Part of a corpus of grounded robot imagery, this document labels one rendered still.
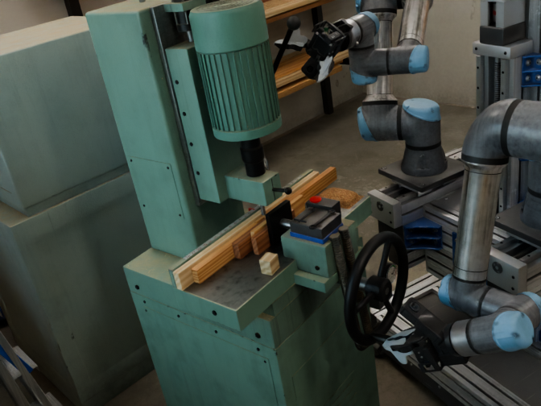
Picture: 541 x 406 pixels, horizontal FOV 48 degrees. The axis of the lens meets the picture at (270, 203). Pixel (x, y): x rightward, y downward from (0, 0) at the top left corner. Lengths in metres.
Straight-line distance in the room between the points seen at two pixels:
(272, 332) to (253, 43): 0.69
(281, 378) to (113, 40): 0.96
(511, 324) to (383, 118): 0.95
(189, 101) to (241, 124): 0.17
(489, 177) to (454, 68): 3.73
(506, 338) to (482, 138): 0.40
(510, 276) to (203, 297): 0.80
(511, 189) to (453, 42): 3.13
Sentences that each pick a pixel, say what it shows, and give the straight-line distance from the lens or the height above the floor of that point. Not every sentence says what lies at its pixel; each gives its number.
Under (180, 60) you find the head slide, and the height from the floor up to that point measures 1.39.
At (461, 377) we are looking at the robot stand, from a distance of 2.14.
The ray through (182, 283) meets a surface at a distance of 1.48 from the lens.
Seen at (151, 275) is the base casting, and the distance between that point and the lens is 1.79.
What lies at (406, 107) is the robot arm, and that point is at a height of 1.05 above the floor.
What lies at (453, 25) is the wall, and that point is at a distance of 4.96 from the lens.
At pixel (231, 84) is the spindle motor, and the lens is 1.42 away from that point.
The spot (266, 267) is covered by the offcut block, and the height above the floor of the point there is 0.92.
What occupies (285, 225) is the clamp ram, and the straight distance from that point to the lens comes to 1.56.
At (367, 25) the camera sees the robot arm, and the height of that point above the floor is 1.36.
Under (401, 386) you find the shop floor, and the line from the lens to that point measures 2.44.
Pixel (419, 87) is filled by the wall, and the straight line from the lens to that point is 5.26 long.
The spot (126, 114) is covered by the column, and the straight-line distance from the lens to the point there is 1.70.
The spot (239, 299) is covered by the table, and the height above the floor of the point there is 0.90.
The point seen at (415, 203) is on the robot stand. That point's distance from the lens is 2.04.
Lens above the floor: 1.71
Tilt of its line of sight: 26 degrees down
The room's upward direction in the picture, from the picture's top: 10 degrees counter-clockwise
